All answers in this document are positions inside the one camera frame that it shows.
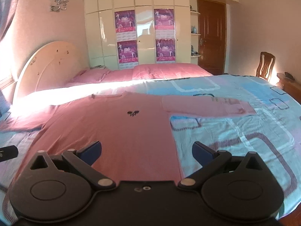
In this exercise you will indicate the cream glossy wardrobe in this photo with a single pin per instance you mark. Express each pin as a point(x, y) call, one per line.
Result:
point(102, 38)

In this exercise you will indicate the wall lamp with shades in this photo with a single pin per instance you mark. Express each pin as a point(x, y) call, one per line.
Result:
point(61, 5)

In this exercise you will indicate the wooden side table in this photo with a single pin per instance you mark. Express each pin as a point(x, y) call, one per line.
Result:
point(290, 87)

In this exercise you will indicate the lower left purple poster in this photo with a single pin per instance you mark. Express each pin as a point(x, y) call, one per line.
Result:
point(127, 51)

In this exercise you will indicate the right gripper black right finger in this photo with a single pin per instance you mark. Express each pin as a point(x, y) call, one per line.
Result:
point(211, 161)

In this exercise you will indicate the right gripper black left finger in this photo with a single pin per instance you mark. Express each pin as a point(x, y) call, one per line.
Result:
point(81, 162)

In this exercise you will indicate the pink quilt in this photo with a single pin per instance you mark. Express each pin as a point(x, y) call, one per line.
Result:
point(164, 71)

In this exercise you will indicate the cream wooden headboard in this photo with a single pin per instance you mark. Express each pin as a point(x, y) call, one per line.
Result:
point(50, 67)

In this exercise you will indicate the upper right purple poster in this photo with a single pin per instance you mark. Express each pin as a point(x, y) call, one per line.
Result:
point(164, 19)

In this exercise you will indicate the brown wooden door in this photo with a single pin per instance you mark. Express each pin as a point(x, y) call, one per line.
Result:
point(212, 42)

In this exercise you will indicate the pink pillow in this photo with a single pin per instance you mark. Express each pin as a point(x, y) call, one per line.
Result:
point(94, 75)

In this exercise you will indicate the pink long sleeve shirt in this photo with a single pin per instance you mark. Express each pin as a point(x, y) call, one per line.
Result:
point(133, 129)

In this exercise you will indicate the purple poster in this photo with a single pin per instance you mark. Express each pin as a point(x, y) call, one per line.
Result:
point(127, 51)
point(164, 19)
point(165, 50)
point(125, 21)

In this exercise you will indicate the blue patterned bed sheet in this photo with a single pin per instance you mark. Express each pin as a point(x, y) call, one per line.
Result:
point(259, 186)

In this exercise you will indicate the lower right purple poster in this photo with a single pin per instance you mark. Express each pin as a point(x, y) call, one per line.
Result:
point(165, 50)

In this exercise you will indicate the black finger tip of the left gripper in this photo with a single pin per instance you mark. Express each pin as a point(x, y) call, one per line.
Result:
point(8, 153)

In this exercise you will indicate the brown wooden chair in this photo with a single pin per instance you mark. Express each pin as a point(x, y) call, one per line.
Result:
point(266, 65)

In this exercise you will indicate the upper left purple poster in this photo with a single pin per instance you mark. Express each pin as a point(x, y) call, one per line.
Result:
point(125, 21)

